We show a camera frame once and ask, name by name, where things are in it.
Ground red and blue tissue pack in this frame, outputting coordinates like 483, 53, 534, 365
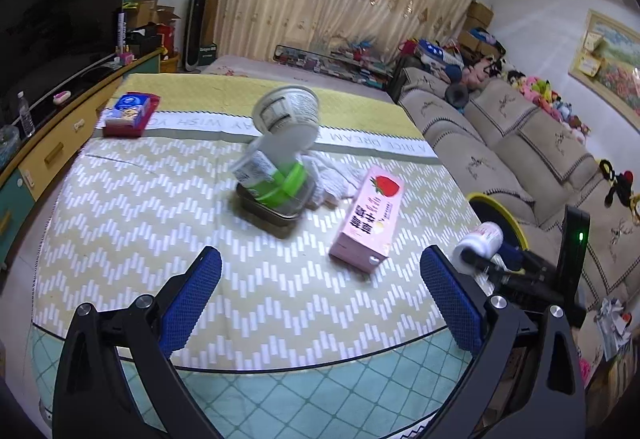
102, 93, 162, 138

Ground pile of stuffed toys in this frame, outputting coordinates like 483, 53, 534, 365
460, 51, 601, 146

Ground large black television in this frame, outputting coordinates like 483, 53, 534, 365
0, 0, 131, 120

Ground glass bowl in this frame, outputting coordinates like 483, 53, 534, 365
0, 124, 21, 170

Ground black and yellow plush toy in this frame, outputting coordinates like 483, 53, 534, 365
597, 159, 640, 226

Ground large white yogurt tub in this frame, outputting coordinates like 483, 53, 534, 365
252, 85, 321, 140

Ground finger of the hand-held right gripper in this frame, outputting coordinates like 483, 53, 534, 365
460, 249, 539, 288
499, 242, 552, 276

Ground pink strawberry milk carton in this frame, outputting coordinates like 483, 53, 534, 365
329, 165, 405, 276

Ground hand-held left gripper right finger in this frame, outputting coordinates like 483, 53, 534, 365
420, 246, 588, 439

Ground beige sofa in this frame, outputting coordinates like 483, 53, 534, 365
390, 66, 640, 370

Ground low glass shelf with books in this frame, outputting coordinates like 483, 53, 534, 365
274, 43, 397, 88

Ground crumpled papers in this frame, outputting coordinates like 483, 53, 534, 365
594, 298, 634, 361

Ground clear water bottle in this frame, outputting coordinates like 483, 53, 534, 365
17, 91, 36, 138

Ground clear labelled plastic cup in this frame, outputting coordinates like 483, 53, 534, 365
232, 125, 318, 207

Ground yellow and teal tv cabinet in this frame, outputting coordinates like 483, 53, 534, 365
0, 49, 168, 270

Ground framed wall picture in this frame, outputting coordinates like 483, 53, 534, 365
570, 9, 640, 118

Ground small white plastic bottle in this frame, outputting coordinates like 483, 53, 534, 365
453, 221, 504, 276

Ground black tower fan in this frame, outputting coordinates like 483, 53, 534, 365
184, 0, 211, 72

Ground metal tin tray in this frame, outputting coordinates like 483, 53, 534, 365
236, 174, 317, 223

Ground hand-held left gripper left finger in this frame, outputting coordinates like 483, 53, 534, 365
52, 246, 223, 439

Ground yellow rimmed black trash bin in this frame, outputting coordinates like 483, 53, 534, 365
467, 192, 527, 254

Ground stacked cardboard boxes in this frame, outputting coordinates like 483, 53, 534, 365
457, 1, 507, 66

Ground open cardboard boxes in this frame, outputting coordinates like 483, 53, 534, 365
122, 0, 182, 60

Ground white crumpled plastic bag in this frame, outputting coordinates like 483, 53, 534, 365
300, 151, 367, 210

